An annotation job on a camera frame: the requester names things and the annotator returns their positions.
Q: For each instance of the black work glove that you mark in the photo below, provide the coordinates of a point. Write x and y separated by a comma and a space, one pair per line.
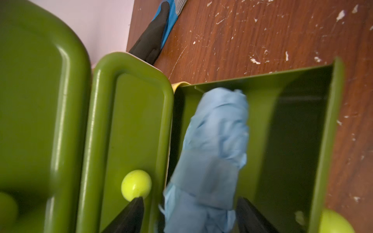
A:
150, 44

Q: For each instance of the light blue umbrella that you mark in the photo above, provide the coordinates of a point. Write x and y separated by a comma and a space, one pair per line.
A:
200, 194

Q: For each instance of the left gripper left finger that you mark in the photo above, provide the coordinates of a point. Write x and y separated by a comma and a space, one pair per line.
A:
129, 220

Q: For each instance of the yellow-green drawer cabinet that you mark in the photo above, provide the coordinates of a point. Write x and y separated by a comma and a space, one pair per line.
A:
175, 86

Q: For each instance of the dark green top drawer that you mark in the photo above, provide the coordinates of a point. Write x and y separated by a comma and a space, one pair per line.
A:
45, 88

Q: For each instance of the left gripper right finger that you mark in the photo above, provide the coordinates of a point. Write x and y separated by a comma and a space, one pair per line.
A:
250, 220

